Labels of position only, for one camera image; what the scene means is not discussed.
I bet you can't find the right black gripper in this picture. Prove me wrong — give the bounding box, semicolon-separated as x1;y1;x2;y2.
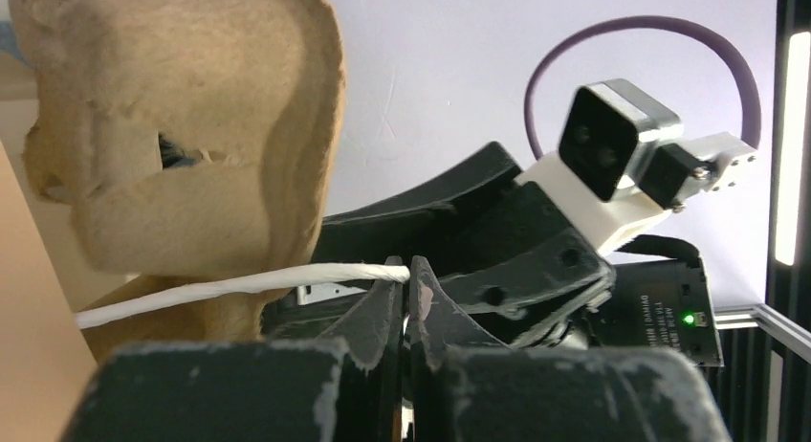
311;142;615;347

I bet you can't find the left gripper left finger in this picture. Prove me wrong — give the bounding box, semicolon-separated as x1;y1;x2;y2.
62;277;405;441

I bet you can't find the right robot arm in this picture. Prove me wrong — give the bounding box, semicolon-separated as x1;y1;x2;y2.
313;142;723;366

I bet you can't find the brown paper bag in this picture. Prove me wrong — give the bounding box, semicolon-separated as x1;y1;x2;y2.
0;46;413;442

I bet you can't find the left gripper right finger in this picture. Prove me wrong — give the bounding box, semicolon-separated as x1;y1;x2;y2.
409;256;730;441

